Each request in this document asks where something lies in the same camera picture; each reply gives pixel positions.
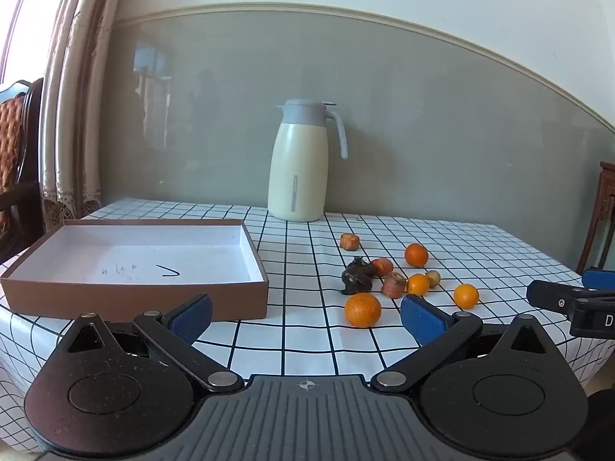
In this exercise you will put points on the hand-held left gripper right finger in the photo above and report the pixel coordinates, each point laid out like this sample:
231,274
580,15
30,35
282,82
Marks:
423,319

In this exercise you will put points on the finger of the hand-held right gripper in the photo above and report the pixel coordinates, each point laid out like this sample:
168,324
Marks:
550,296
600,279

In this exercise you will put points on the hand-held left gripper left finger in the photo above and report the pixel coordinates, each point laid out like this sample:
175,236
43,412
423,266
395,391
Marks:
190,319

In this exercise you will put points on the small orange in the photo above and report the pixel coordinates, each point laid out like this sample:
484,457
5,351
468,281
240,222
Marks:
466,296
418,284

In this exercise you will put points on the small tan round fruit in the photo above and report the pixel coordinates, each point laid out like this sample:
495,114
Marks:
433,278

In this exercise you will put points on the dark purple round fruit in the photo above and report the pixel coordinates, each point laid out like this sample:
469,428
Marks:
356,277

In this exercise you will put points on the brown cardboard box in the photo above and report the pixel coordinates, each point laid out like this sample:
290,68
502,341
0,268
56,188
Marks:
144,254

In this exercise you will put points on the carrot piece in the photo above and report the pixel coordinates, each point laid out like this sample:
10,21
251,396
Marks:
383,266
393,284
350,241

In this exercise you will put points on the red-brown wooden furniture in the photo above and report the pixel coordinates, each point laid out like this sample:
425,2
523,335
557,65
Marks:
598,221

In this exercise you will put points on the large orange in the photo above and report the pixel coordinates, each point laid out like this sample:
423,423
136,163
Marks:
363,310

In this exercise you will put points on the medium orange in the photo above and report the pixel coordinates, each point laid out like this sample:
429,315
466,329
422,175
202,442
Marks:
416,255

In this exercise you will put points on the checked tablecloth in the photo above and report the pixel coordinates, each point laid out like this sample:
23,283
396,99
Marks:
298,297

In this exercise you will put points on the cream thermos jug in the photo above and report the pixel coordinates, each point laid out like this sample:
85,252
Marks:
297,173

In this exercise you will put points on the dark wooden chair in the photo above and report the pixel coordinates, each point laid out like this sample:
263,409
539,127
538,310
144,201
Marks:
19,163

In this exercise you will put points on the beige curtain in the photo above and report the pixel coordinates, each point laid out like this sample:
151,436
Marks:
72,105

